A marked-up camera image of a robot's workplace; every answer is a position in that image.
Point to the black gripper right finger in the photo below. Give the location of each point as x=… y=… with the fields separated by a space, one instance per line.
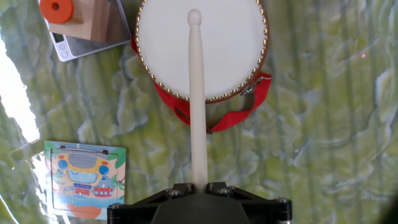
x=267 y=211

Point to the red drum white head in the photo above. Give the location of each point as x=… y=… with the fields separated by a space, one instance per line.
x=233 y=46

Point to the green marble pattern mat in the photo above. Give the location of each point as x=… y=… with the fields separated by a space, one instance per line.
x=311 y=124

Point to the cartoon car puzzle board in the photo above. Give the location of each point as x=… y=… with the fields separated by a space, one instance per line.
x=84 y=174

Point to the wooden peg block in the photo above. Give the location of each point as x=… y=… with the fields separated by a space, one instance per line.
x=96 y=21

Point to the silver digital pocket scale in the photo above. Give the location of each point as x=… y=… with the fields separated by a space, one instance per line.
x=90 y=47

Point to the pale wooden drumstick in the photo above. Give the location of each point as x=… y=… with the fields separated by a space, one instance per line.
x=197 y=93

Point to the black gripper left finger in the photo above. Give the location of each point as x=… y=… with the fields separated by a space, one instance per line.
x=136 y=211

